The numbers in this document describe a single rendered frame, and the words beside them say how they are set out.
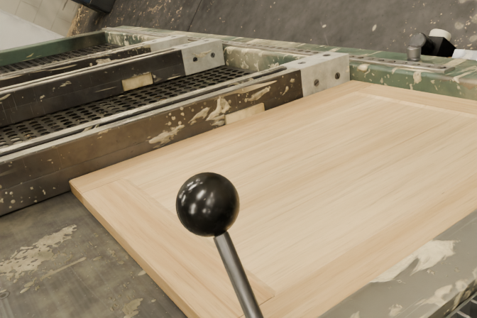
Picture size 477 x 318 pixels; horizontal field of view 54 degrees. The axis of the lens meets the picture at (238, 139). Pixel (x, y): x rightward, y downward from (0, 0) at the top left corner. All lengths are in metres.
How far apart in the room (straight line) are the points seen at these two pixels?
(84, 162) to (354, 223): 0.39
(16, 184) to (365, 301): 0.48
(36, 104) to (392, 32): 1.53
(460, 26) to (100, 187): 1.63
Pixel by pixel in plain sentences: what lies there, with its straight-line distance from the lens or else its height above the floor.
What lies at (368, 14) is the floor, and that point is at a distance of 2.30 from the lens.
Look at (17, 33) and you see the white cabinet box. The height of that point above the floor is 0.77.
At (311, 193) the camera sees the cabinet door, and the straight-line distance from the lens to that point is 0.54.
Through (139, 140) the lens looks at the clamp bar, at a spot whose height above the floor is 1.27.
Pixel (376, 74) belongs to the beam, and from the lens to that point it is 0.92.
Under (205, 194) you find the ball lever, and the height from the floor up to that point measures 1.44.
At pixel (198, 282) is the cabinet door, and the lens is 0.43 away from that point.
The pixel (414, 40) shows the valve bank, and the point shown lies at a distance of 1.06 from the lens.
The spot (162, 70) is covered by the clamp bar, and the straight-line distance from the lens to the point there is 1.22.
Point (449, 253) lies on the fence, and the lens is 0.41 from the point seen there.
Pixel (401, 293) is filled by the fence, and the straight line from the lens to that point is 0.37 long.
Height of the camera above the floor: 1.60
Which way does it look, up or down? 38 degrees down
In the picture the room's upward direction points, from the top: 69 degrees counter-clockwise
